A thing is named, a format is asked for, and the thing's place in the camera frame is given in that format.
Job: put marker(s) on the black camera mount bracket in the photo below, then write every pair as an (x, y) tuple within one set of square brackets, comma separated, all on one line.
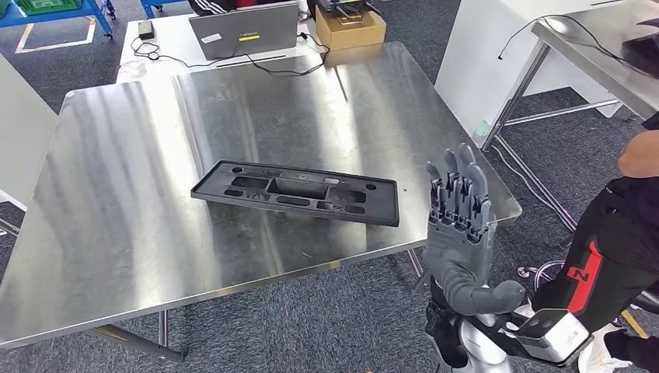
[(494, 334)]

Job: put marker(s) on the black power adapter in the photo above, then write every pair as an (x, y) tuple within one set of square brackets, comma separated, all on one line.
[(146, 30)]

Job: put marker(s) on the yellow floor tape square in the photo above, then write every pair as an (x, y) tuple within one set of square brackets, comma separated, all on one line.
[(634, 323)]

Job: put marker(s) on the person's right forearm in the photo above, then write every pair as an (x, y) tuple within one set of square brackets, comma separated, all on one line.
[(641, 154)]

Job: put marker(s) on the grey laptop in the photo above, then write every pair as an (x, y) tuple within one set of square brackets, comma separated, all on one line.
[(242, 28)]

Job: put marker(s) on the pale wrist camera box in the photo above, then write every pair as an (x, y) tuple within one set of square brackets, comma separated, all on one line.
[(553, 337)]

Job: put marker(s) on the black plastic bracket panel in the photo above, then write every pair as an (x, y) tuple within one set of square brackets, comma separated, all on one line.
[(370, 206)]

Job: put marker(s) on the white partition panel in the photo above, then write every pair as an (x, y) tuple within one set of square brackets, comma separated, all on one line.
[(473, 62), (23, 128)]

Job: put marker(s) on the person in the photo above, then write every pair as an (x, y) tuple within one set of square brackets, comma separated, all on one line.
[(612, 257)]

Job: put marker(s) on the white desk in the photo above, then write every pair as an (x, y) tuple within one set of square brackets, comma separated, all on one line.
[(175, 41)]

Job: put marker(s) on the stainless steel workbench table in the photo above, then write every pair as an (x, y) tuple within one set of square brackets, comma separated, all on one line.
[(129, 206)]

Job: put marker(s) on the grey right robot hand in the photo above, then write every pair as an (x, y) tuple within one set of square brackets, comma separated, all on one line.
[(458, 252)]

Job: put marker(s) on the green plastic bin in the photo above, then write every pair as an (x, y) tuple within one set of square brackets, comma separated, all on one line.
[(49, 5), (4, 6)]

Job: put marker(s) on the black tool on box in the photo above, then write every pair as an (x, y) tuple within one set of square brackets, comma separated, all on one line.
[(345, 8)]

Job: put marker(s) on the blue metal cart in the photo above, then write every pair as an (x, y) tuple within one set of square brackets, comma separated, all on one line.
[(154, 4), (51, 13)]

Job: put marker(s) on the brown cardboard box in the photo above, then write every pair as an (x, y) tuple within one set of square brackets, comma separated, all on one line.
[(350, 33)]

